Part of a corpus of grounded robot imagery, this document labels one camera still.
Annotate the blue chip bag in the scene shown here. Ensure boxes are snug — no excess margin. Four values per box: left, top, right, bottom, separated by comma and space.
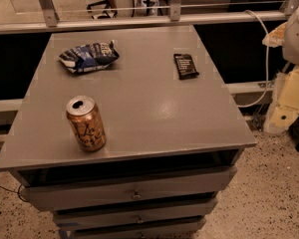
59, 41, 120, 74

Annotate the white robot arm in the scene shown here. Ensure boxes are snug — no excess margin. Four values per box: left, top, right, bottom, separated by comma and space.
262, 6, 299, 133

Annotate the middle grey drawer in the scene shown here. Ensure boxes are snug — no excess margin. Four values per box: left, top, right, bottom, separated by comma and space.
53, 195, 217, 231

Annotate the grey drawer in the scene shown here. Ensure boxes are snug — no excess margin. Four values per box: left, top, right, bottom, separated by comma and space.
53, 195, 217, 231
59, 216, 205, 239
21, 165, 237, 211

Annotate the grey drawer cabinet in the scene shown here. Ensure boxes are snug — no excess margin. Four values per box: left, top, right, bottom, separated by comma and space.
0, 25, 258, 239

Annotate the bottom grey drawer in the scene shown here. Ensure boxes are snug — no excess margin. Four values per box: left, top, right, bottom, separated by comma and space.
59, 216, 205, 239

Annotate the gold soda can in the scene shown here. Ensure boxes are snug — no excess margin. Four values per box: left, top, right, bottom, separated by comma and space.
66, 96, 107, 152

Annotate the black office chair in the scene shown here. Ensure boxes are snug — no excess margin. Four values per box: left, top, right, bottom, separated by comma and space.
87, 0, 118, 19

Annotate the top grey drawer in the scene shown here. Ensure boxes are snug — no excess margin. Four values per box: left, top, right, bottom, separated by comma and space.
21, 165, 237, 211

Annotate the white cable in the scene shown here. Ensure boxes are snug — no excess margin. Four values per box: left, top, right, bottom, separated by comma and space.
237, 9, 271, 109

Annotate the metal railing frame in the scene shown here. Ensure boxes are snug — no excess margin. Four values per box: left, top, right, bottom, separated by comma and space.
0, 0, 299, 34

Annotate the thin black floor cable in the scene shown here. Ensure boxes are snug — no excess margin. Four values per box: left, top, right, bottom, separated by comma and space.
0, 181, 30, 204

